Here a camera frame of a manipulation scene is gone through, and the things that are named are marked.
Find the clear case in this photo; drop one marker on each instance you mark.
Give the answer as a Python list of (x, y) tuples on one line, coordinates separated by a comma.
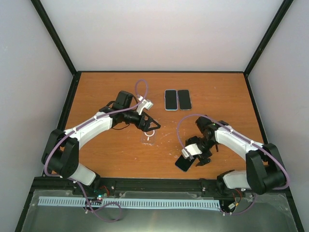
[(148, 138), (179, 101)]

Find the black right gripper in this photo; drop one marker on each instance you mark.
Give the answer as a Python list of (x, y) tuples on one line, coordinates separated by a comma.
[(203, 161)]

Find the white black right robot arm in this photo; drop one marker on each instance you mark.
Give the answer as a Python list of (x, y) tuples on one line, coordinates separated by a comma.
[(264, 168)]

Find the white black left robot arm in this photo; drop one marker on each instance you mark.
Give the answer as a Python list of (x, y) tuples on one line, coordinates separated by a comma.
[(61, 154)]

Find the light blue cable duct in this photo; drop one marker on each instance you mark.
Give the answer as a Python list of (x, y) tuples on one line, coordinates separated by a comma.
[(131, 203)]

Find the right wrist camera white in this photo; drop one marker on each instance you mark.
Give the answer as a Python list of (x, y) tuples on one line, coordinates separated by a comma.
[(190, 151)]

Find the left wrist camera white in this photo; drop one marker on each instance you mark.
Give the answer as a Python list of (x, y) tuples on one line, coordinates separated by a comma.
[(144, 104)]

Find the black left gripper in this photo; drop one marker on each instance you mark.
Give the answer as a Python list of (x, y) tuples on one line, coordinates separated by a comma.
[(145, 127)]

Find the blue phone black screen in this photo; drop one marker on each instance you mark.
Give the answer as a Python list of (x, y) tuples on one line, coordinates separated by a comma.
[(171, 99)]

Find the light blue phone case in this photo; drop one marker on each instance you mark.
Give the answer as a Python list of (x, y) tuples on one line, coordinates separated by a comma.
[(166, 101)]

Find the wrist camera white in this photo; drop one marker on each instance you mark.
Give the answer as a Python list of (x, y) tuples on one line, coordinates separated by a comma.
[(190, 151), (144, 104)]

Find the black aluminium frame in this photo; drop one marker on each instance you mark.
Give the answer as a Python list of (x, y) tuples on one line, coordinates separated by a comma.
[(284, 7)]

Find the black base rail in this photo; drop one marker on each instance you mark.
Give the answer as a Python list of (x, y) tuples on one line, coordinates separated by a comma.
[(116, 186)]

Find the dark teal phone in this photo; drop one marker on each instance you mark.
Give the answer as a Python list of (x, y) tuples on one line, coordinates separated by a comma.
[(184, 99)]

